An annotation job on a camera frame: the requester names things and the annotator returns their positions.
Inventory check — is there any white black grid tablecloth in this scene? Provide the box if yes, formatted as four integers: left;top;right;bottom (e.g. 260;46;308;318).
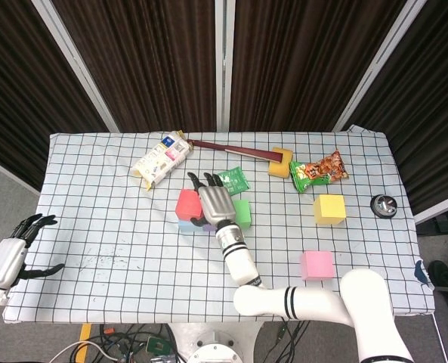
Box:
2;124;436;324

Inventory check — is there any dark blue tablecloth clip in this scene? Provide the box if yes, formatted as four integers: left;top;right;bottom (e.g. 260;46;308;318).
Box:
414;259;428;284

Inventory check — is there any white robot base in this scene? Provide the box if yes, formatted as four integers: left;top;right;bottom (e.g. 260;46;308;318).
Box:
168;323;264;363

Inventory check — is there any white printed snack pack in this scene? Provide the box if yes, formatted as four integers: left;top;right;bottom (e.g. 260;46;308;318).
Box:
130;130;193;192

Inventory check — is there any black round knob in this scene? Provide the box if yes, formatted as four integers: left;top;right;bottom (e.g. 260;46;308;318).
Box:
369;194;398;219

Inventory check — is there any green foam cube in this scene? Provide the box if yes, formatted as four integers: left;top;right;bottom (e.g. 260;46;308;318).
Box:
233;199;252;230

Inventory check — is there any green orange snack bag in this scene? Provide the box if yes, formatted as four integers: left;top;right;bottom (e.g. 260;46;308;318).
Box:
289;148;350;194

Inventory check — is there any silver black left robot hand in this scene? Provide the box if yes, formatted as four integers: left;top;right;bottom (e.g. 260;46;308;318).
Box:
0;213;66;290

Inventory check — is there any yellow sponge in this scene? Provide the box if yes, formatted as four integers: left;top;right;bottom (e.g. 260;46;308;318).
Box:
267;147;294;178

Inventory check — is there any dark red book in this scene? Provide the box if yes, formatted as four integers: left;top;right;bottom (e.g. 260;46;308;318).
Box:
187;138;281;164

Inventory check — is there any green circuit board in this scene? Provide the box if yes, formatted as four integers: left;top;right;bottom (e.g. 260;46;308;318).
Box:
146;336;171;355

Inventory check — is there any green tea sachet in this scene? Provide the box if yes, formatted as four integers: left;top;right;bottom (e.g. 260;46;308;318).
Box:
218;166;250;197

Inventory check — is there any white partition frame post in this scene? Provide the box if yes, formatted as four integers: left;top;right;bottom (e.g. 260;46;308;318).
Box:
331;0;428;133
30;0;121;133
214;0;234;133

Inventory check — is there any red foam cube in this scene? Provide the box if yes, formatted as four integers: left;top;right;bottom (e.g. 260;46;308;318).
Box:
175;188;205;220

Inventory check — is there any light blue foam cube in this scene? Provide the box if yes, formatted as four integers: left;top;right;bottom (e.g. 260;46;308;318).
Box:
178;219;204;233

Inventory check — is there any black floor cable bundle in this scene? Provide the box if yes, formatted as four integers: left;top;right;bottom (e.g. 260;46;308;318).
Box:
268;321;323;363
94;323;179;363

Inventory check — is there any yellow foam cube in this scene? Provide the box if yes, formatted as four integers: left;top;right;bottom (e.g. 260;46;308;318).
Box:
313;194;348;226

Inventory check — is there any pink foam cube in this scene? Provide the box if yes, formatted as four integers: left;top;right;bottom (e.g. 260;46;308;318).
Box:
299;250;335;281

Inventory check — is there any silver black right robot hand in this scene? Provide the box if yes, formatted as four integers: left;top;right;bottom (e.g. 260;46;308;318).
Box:
187;172;236;228

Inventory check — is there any white floor cable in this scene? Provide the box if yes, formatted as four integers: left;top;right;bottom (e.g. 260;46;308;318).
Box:
51;340;121;363

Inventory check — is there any dark brown partition panel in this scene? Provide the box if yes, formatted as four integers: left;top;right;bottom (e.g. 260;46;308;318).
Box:
51;0;218;133
229;0;408;133
0;0;110;192
346;0;448;216

